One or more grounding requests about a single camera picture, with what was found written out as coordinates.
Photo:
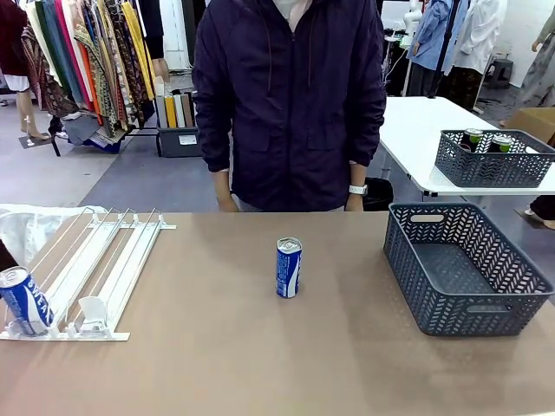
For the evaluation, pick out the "white wrist watch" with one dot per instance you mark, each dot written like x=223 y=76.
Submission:
x=358 y=189

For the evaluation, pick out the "grey cloth pile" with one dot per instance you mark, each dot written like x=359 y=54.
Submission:
x=86 y=130

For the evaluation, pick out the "grey plastic woven basket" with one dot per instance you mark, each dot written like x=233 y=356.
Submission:
x=490 y=169
x=446 y=303

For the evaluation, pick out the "person's left hand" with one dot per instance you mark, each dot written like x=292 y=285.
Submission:
x=354 y=203

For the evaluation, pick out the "dark patterned skirt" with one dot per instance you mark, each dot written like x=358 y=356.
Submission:
x=464 y=86

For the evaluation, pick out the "white upright board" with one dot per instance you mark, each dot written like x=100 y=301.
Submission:
x=178 y=111

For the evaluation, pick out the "yellow upright board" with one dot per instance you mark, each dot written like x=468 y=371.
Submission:
x=170 y=112

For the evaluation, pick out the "maroon mannequin garment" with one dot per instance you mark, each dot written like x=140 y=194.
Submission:
x=13 y=39

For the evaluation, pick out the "black garment stand pole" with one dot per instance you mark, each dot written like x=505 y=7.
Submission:
x=446 y=47

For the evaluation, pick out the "grey mannequin dress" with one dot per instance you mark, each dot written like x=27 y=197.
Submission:
x=539 y=73

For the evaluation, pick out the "blue Pocari Sweat can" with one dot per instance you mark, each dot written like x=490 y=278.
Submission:
x=289 y=268
x=26 y=303

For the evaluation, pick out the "mannequin legs on stand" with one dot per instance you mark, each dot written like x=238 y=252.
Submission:
x=30 y=117

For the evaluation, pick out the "white folding table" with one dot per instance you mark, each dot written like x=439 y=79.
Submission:
x=416 y=138

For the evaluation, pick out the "white dispenser pusher paddle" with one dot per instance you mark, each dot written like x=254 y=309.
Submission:
x=93 y=310

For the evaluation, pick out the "grey plastic stool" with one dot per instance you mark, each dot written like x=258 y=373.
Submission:
x=502 y=71

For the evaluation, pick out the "pale pink undershirt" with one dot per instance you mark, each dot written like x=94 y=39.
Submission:
x=292 y=11

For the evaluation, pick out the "person's left forearm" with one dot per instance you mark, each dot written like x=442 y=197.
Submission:
x=358 y=174

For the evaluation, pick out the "orange hanging garment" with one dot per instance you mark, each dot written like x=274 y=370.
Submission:
x=89 y=82

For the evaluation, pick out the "brown upright board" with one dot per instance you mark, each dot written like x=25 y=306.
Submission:
x=187 y=110

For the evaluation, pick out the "teal hanging garment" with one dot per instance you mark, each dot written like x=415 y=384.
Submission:
x=58 y=39

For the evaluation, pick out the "yellow hanging garment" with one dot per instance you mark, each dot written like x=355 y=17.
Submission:
x=139 y=47

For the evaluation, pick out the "person's right hand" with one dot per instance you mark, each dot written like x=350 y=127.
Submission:
x=226 y=203

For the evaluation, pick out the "brown cardboard box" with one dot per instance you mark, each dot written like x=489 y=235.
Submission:
x=535 y=123

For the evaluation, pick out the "bystander foot with shoe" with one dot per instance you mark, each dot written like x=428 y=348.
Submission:
x=542 y=210

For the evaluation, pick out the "grey plastic storage bin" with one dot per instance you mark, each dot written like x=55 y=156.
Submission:
x=180 y=141

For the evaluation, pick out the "person's right forearm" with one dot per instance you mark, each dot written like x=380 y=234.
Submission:
x=222 y=182

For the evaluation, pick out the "grey upright board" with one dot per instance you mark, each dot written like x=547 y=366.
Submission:
x=161 y=112

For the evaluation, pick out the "grey trousers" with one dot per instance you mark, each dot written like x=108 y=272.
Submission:
x=290 y=209

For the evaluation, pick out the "patterned hanging garments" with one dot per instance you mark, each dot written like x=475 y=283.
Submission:
x=112 y=65

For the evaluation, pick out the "person in navy jacket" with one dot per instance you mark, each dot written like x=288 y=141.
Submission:
x=290 y=108

